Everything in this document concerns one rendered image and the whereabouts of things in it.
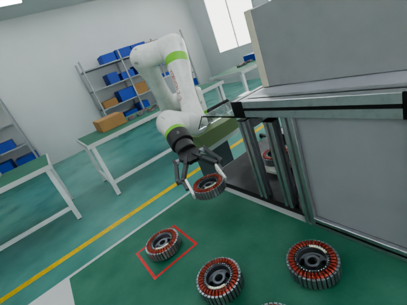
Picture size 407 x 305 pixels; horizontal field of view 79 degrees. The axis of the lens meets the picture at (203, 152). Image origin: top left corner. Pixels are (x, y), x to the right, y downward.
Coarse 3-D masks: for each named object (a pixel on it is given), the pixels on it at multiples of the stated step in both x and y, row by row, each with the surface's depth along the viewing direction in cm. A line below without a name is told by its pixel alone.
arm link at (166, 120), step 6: (162, 114) 99; (168, 114) 98; (174, 114) 99; (180, 114) 101; (186, 114) 103; (156, 120) 100; (162, 120) 98; (168, 120) 97; (174, 120) 97; (180, 120) 99; (186, 120) 102; (156, 126) 102; (162, 126) 97; (168, 126) 95; (174, 126) 94; (186, 126) 102; (162, 132) 98; (168, 132) 94
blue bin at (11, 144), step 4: (8, 140) 531; (12, 140) 543; (0, 144) 520; (4, 144) 524; (8, 144) 528; (12, 144) 532; (0, 148) 521; (4, 148) 525; (8, 148) 529; (12, 148) 533; (0, 152) 522
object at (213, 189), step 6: (210, 174) 86; (216, 174) 84; (198, 180) 84; (204, 180) 84; (210, 180) 85; (216, 180) 81; (222, 180) 79; (192, 186) 83; (198, 186) 82; (204, 186) 81; (210, 186) 78; (216, 186) 77; (222, 186) 79; (198, 192) 78; (204, 192) 77; (210, 192) 77; (216, 192) 78; (198, 198) 79; (204, 198) 78; (210, 198) 77
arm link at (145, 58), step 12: (144, 48) 118; (156, 48) 118; (132, 60) 120; (144, 60) 119; (156, 60) 120; (144, 72) 125; (156, 72) 129; (156, 84) 135; (156, 96) 144; (168, 96) 147; (168, 108) 153; (180, 108) 155
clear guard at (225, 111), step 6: (240, 96) 94; (228, 102) 92; (216, 108) 90; (222, 108) 87; (228, 108) 84; (204, 114) 88; (210, 114) 85; (216, 114) 82; (222, 114) 80; (228, 114) 77; (204, 120) 91; (210, 120) 95; (204, 126) 95
